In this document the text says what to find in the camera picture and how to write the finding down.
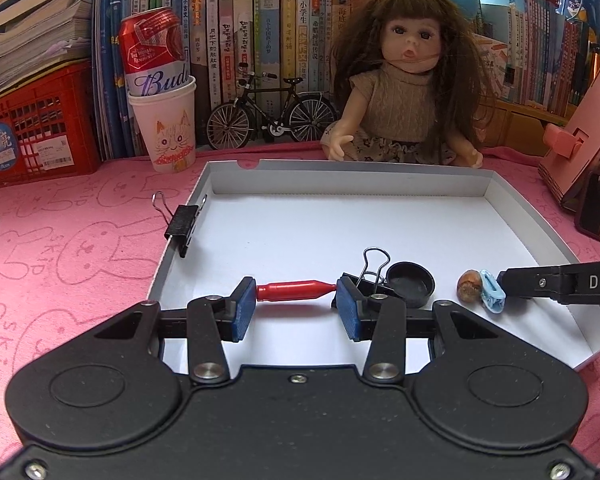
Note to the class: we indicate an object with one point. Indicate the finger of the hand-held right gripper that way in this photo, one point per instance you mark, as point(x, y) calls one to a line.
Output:
point(530, 282)

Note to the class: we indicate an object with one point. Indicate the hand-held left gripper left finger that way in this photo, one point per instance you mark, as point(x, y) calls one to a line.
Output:
point(245, 310)

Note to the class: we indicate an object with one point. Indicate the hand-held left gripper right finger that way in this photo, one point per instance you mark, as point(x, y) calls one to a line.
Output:
point(350, 310)

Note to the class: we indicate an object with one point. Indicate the large black binder clip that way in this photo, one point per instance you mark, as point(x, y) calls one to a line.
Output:
point(367, 287)

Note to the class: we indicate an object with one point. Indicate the light blue hair clip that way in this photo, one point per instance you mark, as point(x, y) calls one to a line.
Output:
point(492, 297)

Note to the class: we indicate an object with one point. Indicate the red plastic bullet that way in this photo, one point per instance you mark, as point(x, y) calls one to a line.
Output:
point(295, 291)

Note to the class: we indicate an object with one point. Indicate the brown walnut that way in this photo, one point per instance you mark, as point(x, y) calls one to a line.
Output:
point(469, 286)

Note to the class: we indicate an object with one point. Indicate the black round plastic cap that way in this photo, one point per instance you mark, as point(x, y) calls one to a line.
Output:
point(410, 285)

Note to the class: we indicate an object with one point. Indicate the white cardboard box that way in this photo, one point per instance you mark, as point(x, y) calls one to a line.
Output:
point(330, 230)

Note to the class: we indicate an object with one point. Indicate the small black binder clip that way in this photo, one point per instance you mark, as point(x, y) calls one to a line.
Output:
point(182, 225)

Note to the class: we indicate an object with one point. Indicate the pink wooden phone stand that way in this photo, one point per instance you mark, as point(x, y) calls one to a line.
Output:
point(595, 130)

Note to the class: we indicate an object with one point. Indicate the wooden drawer unit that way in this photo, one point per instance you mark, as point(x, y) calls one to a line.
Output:
point(525, 130)

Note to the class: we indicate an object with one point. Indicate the pink bunny-print cloth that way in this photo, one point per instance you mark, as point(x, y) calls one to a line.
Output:
point(55, 285)

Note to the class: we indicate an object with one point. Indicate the white cat-print paper cup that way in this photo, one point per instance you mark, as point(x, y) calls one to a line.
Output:
point(165, 135)

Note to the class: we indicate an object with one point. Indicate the long-haired doll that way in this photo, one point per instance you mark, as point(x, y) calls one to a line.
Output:
point(395, 100)

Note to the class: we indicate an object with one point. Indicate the colourful printed carton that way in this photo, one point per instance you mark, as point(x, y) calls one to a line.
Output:
point(497, 65)

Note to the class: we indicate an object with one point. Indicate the miniature black bicycle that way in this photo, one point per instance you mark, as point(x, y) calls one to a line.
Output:
point(270, 90)

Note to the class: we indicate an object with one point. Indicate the row of upright books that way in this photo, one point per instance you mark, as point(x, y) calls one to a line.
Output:
point(265, 35)

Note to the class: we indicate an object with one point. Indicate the large red plastic basket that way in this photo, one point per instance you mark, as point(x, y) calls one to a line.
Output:
point(55, 110)

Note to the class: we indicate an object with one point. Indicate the red beverage can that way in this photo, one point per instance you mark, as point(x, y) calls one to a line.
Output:
point(150, 50)

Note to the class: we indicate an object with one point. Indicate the stack of books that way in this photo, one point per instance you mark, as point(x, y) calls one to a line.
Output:
point(35, 20)

